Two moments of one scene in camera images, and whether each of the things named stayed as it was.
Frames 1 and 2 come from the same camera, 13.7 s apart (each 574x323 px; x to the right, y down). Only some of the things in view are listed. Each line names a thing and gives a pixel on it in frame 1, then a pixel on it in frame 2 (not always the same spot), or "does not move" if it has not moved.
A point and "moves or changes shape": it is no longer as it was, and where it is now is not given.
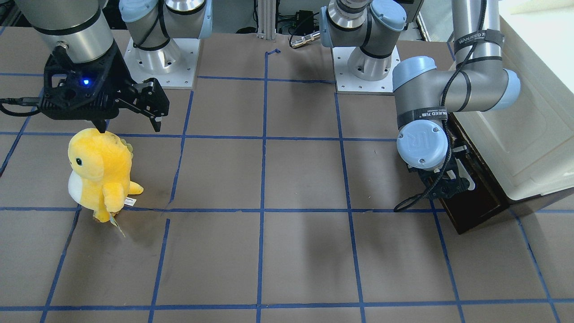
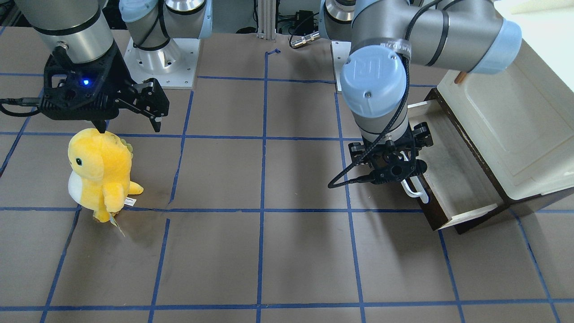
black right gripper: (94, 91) does not move
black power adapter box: (304, 20) does not move
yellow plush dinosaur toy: (99, 179) does not move
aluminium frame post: (267, 19) does not move
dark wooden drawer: (484, 198) moves or changes shape
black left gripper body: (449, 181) to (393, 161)
